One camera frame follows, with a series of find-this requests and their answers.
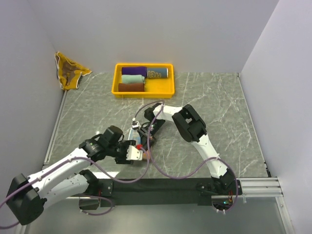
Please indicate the yellow brown towel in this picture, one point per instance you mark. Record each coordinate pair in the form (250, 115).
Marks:
(69, 72)

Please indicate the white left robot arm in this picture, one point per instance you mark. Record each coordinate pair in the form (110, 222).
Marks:
(29, 196)

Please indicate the yellow plastic tray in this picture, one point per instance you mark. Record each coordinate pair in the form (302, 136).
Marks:
(154, 87)

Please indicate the purple rolled towel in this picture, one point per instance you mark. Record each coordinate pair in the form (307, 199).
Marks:
(137, 70)

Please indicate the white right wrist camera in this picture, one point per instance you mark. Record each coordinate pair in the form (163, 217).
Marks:
(135, 124)

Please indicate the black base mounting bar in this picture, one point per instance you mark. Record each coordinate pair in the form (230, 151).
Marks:
(162, 191)

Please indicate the aluminium frame rail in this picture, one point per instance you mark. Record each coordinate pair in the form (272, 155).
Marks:
(260, 187)

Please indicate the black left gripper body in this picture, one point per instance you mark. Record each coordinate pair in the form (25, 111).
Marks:
(119, 151)

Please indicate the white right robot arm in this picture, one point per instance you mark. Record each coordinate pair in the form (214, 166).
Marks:
(192, 129)

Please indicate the mint green rolled towel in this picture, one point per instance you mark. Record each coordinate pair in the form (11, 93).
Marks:
(129, 79)

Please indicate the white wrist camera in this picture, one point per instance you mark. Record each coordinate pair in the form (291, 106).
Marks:
(135, 124)
(134, 154)

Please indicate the striped rabbit print towel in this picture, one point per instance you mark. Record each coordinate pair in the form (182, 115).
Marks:
(134, 135)

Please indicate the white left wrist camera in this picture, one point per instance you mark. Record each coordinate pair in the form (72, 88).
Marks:
(134, 154)

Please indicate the brown rolled towel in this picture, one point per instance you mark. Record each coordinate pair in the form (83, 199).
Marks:
(131, 87)

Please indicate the blue lettered rolled towel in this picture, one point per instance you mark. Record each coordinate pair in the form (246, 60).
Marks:
(157, 72)

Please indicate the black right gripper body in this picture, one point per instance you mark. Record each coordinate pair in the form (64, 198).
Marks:
(154, 128)

